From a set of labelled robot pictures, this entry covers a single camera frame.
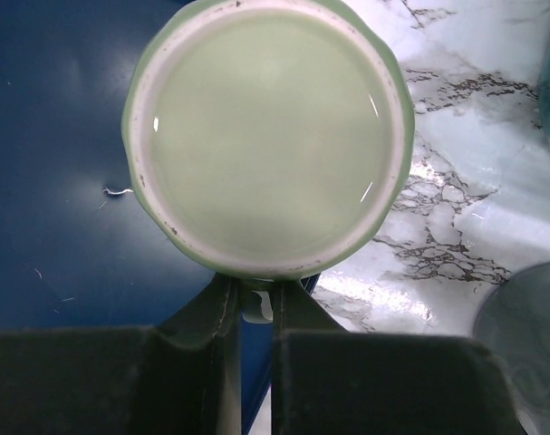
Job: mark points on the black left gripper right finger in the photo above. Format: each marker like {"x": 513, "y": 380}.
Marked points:
{"x": 327, "y": 380}

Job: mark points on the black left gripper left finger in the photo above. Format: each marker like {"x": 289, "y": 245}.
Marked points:
{"x": 179, "y": 377}

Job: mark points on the dark grey mug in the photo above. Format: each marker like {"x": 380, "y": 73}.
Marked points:
{"x": 514, "y": 323}

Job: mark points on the light green mug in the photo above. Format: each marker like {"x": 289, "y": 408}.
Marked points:
{"x": 267, "y": 139}

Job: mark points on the dark blue tray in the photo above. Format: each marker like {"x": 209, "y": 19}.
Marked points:
{"x": 76, "y": 248}

